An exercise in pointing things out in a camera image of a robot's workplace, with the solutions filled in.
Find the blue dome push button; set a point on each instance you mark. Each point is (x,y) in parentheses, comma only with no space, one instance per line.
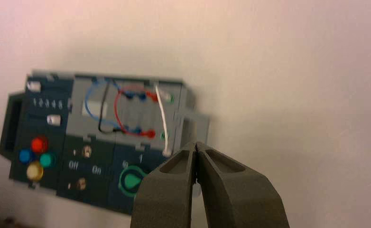
(25,156)

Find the red dome push button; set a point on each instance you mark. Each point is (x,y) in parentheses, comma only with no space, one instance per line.
(39,144)

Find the modular task board box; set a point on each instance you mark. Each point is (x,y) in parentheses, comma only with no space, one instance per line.
(88,119)

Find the green rotary knob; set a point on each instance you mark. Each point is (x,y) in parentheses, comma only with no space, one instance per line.
(130,182)

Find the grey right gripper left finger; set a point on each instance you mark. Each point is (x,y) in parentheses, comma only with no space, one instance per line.
(166,195)

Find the yellow dome push button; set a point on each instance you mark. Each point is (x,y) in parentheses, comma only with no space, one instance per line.
(34,171)

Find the teal dome push button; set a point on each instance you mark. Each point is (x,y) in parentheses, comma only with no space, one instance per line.
(47,160)

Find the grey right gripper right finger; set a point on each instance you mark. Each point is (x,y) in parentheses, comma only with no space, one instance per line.
(235,201)

